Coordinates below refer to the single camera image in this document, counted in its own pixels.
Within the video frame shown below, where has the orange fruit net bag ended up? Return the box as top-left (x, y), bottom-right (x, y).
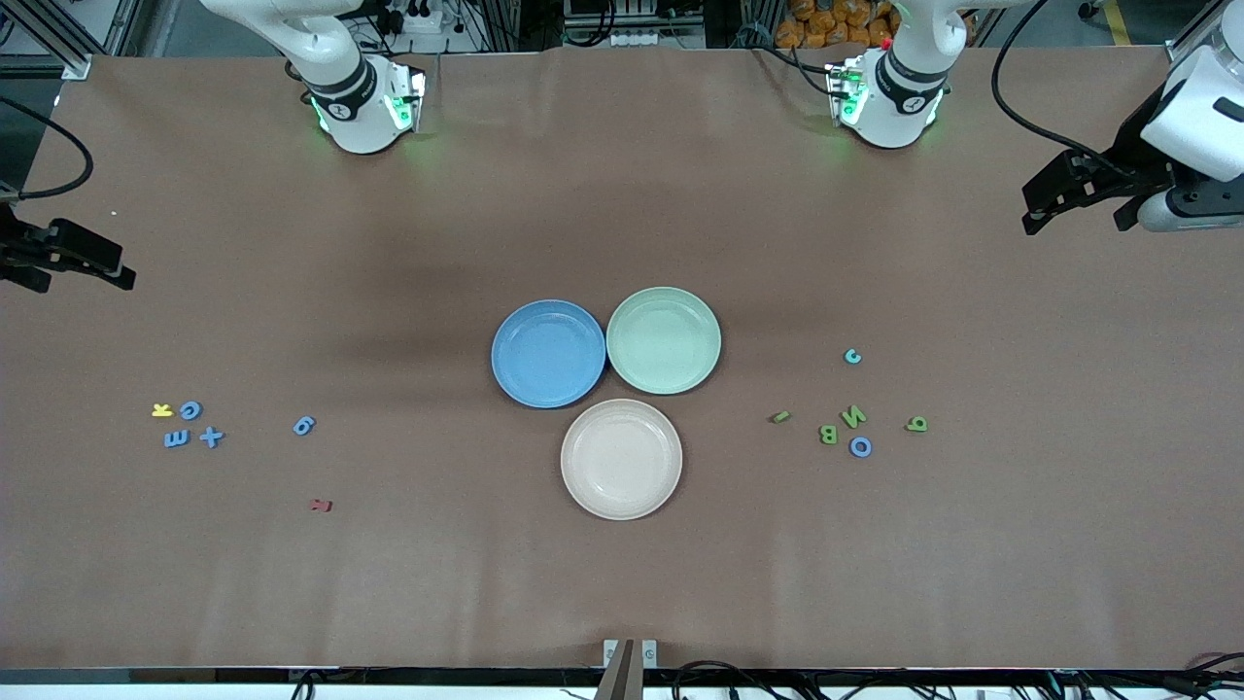
top-left (775, 0), bottom-right (900, 50)

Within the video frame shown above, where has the white power strip with plugs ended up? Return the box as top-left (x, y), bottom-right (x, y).
top-left (374, 0), bottom-right (446, 36)

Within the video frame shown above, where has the long white power strip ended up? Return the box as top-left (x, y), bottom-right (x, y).
top-left (610, 27), bottom-right (707, 50)

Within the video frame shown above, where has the light green plate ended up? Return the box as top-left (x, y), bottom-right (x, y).
top-left (605, 286), bottom-right (723, 396)

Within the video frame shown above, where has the blue plate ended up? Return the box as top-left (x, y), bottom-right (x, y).
top-left (491, 298), bottom-right (608, 409)

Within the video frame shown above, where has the beige plate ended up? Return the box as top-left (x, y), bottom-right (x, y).
top-left (560, 398), bottom-right (683, 521)

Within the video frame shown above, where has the aluminium frame profile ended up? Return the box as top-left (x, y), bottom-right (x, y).
top-left (0, 0), bottom-right (93, 81)
top-left (1161, 0), bottom-right (1226, 61)

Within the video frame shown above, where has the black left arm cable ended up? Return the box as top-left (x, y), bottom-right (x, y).
top-left (991, 0), bottom-right (1167, 186)

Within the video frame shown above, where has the metal bracket with post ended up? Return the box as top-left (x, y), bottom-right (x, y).
top-left (595, 638), bottom-right (659, 700)

